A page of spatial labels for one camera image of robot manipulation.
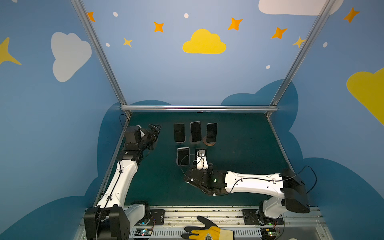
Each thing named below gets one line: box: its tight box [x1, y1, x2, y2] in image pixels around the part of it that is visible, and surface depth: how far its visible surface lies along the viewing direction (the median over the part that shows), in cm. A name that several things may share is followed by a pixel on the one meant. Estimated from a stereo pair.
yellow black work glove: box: [181, 216, 234, 240], surface depth 70 cm
